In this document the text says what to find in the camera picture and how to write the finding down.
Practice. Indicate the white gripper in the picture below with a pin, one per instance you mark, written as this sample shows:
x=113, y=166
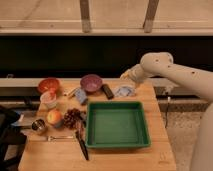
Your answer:
x=135, y=74

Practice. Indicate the light blue towel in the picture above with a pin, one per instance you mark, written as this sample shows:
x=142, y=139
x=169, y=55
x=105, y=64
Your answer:
x=124, y=91

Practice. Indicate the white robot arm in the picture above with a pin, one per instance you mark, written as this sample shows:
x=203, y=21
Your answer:
x=196, y=81

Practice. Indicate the purple bowl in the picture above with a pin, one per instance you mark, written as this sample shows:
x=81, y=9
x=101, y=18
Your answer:
x=91, y=83

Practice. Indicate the red orange bowl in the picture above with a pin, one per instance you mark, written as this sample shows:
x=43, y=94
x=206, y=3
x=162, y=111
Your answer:
x=48, y=84

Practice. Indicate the black rectangular block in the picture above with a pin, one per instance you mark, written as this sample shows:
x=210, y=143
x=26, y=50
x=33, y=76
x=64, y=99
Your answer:
x=107, y=91

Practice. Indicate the green plastic tray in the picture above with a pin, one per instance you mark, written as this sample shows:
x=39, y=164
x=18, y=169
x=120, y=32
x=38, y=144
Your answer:
x=116, y=125

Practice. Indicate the blue sponge block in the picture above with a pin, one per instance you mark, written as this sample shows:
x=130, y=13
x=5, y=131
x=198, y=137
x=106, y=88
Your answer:
x=81, y=96

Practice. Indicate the yellow white marker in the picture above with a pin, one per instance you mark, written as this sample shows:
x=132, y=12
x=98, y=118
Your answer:
x=71, y=92

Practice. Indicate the brown pine cone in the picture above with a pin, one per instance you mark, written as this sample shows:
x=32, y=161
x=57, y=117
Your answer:
x=71, y=117

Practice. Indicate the white pink cup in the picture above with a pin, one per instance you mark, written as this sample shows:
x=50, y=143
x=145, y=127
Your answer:
x=49, y=99

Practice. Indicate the peach fruit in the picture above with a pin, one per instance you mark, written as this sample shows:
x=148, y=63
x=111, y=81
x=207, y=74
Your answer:
x=54, y=117

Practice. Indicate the metal measuring cup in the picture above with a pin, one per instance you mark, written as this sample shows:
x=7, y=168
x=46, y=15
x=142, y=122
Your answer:
x=39, y=126

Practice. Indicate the silver fork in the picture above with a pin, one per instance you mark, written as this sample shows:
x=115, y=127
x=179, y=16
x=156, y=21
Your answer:
x=52, y=138

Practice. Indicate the black handled knife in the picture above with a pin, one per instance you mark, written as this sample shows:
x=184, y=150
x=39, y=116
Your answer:
x=81, y=142

